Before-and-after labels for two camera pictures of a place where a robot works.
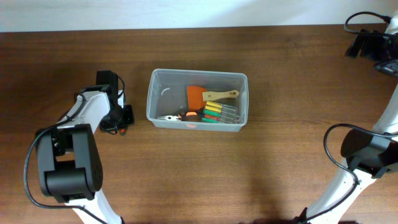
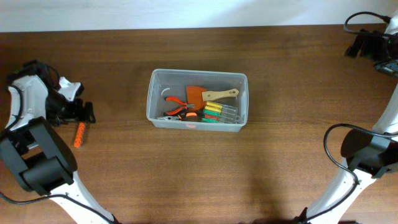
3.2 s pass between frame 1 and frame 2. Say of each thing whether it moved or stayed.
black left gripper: moved
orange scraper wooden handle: stayed
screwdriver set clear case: stayed
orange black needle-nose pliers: stayed
